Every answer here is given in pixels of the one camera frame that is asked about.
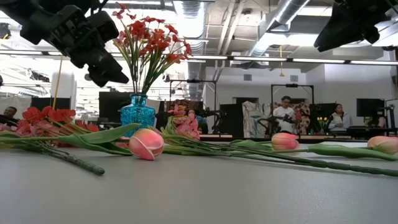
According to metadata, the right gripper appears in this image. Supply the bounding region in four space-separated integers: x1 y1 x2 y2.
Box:
313 0 398 52

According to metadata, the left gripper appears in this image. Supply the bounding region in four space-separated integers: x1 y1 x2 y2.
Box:
43 4 130 88

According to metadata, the pink artificial tulip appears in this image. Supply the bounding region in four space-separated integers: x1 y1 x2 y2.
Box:
229 133 300 154
115 135 132 149
198 136 398 162
0 123 165 161

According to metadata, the pink artificial flower bunch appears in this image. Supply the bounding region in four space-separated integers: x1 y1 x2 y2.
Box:
163 105 398 177
0 121 106 176

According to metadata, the blue glass vase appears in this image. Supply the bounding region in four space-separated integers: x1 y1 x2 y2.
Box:
120 93 156 138

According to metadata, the black monitor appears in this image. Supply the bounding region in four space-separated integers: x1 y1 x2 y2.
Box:
356 98 386 118
309 103 337 125
98 91 133 124

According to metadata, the white ceiling light strip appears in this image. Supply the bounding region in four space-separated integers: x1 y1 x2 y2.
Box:
186 55 229 60
292 58 346 64
232 56 289 62
349 60 398 66

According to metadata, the black partition panel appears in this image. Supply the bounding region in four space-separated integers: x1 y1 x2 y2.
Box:
30 97 72 110

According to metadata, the floral patterned cloth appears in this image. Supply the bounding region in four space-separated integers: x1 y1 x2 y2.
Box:
292 102 312 134

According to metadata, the person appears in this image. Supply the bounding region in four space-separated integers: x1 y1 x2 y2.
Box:
328 103 353 131
272 95 296 134
0 106 20 127
188 108 210 135

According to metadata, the yellow tulip bouquet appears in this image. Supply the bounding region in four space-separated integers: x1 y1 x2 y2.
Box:
316 116 330 133

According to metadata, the red patterned cloth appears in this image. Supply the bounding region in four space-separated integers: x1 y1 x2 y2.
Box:
169 98 203 110

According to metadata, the black desk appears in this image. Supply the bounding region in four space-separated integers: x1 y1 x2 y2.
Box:
346 126 398 139

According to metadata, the white blue patterned cloth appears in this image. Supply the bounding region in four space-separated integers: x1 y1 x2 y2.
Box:
242 101 272 139

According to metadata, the black cabinet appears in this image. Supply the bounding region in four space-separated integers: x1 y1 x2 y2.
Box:
219 103 245 138

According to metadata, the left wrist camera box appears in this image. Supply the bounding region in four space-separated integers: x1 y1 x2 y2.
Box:
86 11 120 43

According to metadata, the yellow hanging cable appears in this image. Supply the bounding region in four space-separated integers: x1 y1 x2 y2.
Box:
51 55 65 110

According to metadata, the silver ventilation duct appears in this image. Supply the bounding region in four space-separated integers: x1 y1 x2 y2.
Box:
245 0 312 58

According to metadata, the yellow hanging cord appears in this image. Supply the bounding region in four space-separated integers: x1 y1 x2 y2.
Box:
279 45 285 78

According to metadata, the ribbed silver duct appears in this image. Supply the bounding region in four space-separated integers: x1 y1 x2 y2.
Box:
182 0 206 100

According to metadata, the black metal table frame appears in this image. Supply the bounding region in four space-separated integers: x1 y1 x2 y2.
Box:
198 136 398 144

